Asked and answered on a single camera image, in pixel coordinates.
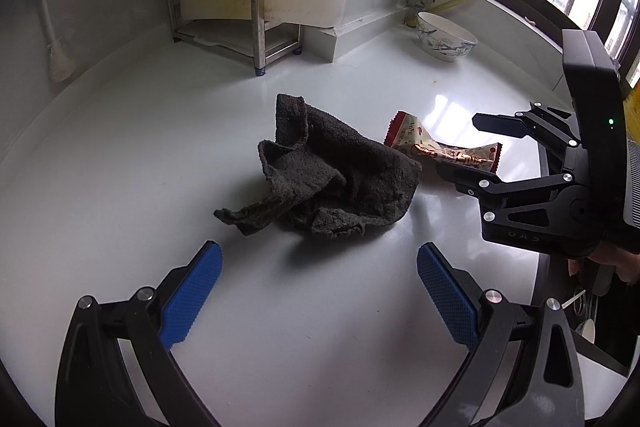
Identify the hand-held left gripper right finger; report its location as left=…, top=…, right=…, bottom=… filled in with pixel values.
left=416, top=242, right=586, bottom=427

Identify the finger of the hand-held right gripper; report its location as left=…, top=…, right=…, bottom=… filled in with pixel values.
left=472, top=102, right=582, bottom=158
left=435, top=159, right=576, bottom=210

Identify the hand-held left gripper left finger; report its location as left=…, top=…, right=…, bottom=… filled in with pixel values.
left=54, top=239, right=224, bottom=427

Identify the red and white snack wrapper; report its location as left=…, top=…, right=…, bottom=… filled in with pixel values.
left=384, top=111, right=502, bottom=172

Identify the person's right hand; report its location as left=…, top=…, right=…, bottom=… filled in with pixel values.
left=566, top=239, right=640, bottom=283

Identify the white floral bowl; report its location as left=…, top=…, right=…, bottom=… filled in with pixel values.
left=416, top=12, right=478, bottom=62

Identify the dark grey cloth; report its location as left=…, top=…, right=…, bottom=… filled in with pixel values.
left=214, top=93, right=423, bottom=238

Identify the white cup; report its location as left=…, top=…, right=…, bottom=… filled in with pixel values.
left=575, top=318, right=598, bottom=344

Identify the small white box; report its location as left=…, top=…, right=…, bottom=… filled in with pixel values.
left=300, top=24, right=346, bottom=62

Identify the stainless steel rack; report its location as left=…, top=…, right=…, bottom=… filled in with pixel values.
left=162, top=0, right=303, bottom=78

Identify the white brush with blue handle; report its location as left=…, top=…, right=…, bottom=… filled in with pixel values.
left=30, top=0, right=76, bottom=82

